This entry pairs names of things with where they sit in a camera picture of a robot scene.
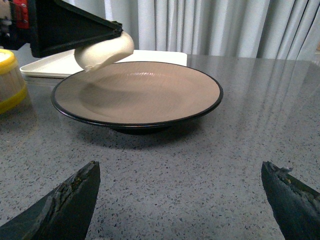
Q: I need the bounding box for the brown plate with black rim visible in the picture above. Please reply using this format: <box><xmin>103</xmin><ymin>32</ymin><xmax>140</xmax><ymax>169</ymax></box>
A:
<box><xmin>51</xmin><ymin>61</ymin><xmax>224</xmax><ymax>134</ymax></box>

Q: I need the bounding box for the grey pleated curtain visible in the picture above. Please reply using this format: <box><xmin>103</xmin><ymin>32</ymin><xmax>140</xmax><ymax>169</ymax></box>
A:
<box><xmin>71</xmin><ymin>0</ymin><xmax>320</xmax><ymax>61</ymax></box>

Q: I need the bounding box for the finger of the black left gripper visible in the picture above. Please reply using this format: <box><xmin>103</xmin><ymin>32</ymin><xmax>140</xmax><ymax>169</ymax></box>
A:
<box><xmin>27</xmin><ymin>0</ymin><xmax>123</xmax><ymax>58</ymax></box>

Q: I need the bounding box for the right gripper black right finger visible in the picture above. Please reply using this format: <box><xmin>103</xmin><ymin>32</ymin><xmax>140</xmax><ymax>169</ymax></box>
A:
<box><xmin>261</xmin><ymin>161</ymin><xmax>320</xmax><ymax>240</ymax></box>

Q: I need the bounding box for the white rectangular tray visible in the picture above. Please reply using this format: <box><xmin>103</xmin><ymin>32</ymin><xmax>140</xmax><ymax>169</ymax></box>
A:
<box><xmin>20</xmin><ymin>50</ymin><xmax>188</xmax><ymax>79</ymax></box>

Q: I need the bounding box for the wooden steamer with yellow rims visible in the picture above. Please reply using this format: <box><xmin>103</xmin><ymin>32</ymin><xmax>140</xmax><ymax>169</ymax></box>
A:
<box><xmin>0</xmin><ymin>49</ymin><xmax>28</xmax><ymax>114</ymax></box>

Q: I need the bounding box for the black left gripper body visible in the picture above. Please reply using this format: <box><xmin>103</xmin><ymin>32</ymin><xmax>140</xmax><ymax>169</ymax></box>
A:
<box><xmin>0</xmin><ymin>0</ymin><xmax>37</xmax><ymax>49</ymax></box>

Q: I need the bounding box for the white steamed bun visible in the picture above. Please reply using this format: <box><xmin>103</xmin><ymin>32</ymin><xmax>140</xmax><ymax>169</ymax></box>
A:
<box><xmin>74</xmin><ymin>31</ymin><xmax>135</xmax><ymax>72</ymax></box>

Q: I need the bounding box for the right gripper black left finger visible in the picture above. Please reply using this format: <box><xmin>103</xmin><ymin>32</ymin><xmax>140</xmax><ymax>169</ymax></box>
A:
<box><xmin>0</xmin><ymin>161</ymin><xmax>101</xmax><ymax>240</ymax></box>

